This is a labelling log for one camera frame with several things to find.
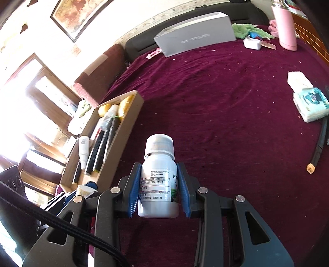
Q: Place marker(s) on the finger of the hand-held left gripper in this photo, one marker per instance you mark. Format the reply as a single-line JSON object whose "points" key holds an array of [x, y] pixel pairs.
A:
{"points": [[91, 185], [69, 199]]}

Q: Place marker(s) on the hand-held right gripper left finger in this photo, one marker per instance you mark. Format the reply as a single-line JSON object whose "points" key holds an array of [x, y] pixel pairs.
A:
{"points": [[135, 190]]}

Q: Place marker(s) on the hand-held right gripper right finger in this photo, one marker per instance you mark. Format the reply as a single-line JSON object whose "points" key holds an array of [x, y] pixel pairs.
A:
{"points": [[183, 190]]}

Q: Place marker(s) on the large white medicine bottle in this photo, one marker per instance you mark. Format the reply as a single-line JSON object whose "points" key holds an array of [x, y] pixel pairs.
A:
{"points": [[158, 184]]}

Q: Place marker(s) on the white spray bottle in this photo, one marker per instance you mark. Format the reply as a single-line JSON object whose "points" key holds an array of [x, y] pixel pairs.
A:
{"points": [[83, 150]]}

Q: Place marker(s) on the cardboard tray box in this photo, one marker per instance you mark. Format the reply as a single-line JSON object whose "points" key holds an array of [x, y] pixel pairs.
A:
{"points": [[123, 133]]}

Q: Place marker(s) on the white plastic bottle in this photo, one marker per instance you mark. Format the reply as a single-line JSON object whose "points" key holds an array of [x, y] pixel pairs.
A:
{"points": [[109, 118]]}

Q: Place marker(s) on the small yellow bottle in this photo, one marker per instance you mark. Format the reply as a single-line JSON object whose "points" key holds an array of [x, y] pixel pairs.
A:
{"points": [[104, 110]]}

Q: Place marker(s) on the orange snack packet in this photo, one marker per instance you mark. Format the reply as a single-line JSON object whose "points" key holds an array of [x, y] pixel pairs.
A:
{"points": [[126, 105]]}

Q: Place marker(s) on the black marker orange tip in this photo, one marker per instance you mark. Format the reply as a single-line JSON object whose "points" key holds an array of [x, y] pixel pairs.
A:
{"points": [[318, 149]]}

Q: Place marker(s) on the teal tissue pack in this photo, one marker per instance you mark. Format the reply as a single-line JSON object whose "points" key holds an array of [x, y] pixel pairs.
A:
{"points": [[312, 105]]}

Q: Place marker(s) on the white floral cloth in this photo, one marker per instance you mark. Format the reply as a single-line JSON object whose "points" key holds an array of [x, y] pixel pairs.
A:
{"points": [[79, 115]]}

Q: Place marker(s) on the black sofa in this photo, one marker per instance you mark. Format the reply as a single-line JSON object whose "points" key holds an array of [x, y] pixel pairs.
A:
{"points": [[138, 43]]}

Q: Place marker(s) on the grey cardboard box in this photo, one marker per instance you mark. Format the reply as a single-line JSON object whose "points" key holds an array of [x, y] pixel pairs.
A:
{"points": [[195, 38]]}

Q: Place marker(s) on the white charger box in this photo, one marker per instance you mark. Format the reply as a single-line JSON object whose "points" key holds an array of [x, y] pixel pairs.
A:
{"points": [[252, 43]]}

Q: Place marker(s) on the small brown packet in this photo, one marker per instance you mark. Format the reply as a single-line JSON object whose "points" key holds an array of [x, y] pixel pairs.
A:
{"points": [[268, 45]]}

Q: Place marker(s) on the small blue plastic item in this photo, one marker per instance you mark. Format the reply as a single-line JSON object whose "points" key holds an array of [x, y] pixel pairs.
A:
{"points": [[254, 35]]}

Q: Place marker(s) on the green cloth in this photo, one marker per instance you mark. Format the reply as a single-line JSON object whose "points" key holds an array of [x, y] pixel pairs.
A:
{"points": [[243, 29]]}

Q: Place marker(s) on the framed painting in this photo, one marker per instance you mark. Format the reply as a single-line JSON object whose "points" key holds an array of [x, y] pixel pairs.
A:
{"points": [[74, 12]]}

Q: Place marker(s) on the pink cloth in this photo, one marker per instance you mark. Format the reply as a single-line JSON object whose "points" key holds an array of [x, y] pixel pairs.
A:
{"points": [[273, 28]]}

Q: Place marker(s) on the pink thermos bottle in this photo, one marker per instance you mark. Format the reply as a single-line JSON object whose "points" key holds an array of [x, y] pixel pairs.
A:
{"points": [[286, 28]]}

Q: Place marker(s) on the wooden cabinet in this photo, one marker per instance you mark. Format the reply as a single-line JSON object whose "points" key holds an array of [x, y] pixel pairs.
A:
{"points": [[313, 38]]}

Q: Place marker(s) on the wooden window frame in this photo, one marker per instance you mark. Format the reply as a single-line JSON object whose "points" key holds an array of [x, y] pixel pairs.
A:
{"points": [[28, 89]]}

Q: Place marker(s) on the wall switch plate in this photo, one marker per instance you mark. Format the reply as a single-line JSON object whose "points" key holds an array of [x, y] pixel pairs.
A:
{"points": [[76, 50]]}

